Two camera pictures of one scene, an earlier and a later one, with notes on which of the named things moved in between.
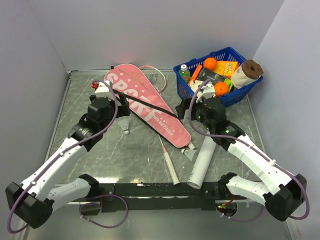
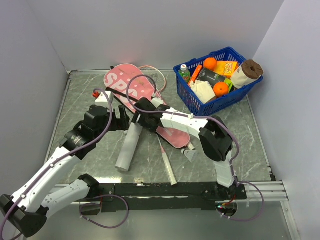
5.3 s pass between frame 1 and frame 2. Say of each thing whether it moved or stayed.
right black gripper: moved
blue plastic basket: stayed
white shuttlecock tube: moved
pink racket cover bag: stayed
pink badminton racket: stayed
